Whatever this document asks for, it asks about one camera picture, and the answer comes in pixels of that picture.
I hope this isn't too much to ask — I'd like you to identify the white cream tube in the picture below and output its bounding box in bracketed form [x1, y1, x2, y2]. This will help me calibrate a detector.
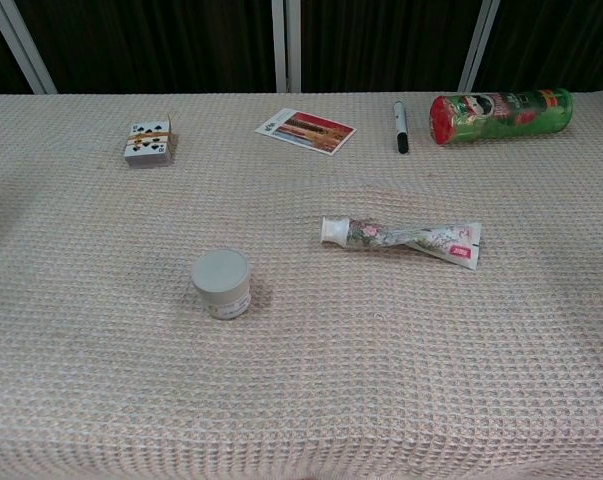
[320, 214, 483, 271]

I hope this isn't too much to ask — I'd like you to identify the small white round jar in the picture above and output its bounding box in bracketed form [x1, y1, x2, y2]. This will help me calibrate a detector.
[189, 248, 252, 321]

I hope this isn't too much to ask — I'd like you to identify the red photo postcard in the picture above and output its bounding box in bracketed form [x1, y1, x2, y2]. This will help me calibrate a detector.
[254, 107, 357, 157]

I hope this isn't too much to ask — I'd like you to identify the black marker pen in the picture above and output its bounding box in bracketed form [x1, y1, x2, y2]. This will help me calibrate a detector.
[392, 100, 411, 155]

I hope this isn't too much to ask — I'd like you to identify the rubber-banded playing card deck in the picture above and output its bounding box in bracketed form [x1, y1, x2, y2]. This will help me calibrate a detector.
[123, 113, 177, 169]

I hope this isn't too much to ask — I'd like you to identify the green Pringles can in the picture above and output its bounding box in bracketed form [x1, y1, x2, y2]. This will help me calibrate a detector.
[428, 87, 575, 147]

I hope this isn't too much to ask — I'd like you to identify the white upright partition post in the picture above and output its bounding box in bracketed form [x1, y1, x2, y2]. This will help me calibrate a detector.
[272, 0, 303, 94]

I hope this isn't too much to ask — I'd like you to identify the white slanted partition post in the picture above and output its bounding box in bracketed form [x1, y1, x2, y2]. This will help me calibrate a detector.
[457, 0, 501, 93]
[0, 0, 59, 96]

